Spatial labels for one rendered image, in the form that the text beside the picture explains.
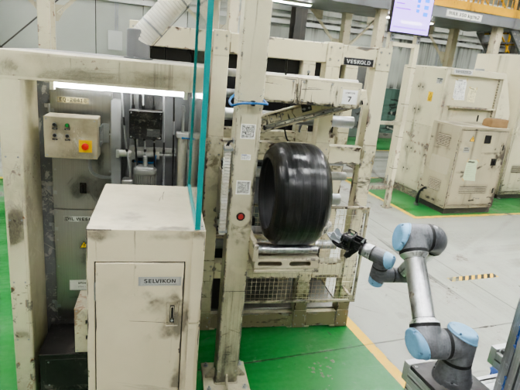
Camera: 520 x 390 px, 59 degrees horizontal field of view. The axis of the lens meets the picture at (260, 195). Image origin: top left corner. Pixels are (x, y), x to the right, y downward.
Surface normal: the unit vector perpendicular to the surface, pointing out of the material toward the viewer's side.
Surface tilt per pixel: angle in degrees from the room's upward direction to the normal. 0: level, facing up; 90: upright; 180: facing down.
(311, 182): 61
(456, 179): 90
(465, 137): 90
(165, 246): 90
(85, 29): 90
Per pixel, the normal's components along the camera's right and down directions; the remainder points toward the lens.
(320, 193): 0.22, -0.04
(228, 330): 0.19, 0.30
